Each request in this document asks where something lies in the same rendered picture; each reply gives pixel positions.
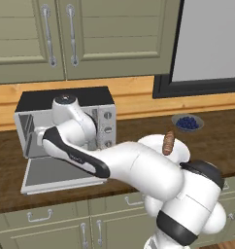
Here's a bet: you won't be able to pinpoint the silver black toaster oven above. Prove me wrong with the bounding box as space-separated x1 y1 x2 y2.
14 86 118 160

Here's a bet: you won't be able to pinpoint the wide green drawer front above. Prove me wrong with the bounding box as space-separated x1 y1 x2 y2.
0 199 90 233

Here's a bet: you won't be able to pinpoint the toaster oven glass door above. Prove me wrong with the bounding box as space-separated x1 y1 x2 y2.
19 156 108 196

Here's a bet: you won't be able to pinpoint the silver wall cupboard handle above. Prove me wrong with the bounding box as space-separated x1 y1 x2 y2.
40 3 57 68
65 3 80 68

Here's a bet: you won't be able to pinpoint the white plate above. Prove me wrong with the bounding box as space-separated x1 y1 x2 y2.
137 133 191 164

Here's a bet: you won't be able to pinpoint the grey bowl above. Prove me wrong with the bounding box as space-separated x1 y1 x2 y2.
171 113 206 132

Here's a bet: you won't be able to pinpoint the green base cupboard door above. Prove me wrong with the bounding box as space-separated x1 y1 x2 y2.
0 218 92 249
200 194 235 249
90 212 157 249

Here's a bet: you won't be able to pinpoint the black framed window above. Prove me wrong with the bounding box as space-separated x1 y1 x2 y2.
151 0 235 99

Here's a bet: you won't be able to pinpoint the wide green wall cupboard door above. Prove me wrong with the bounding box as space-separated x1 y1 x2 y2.
56 0 182 81

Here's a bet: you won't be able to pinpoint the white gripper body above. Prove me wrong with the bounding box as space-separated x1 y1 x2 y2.
34 126 48 146

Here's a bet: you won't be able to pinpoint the narrow green wall cupboard door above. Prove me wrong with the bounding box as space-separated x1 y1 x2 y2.
0 0 66 85

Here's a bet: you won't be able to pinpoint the blueberries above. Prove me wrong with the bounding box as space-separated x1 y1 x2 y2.
176 116 200 130

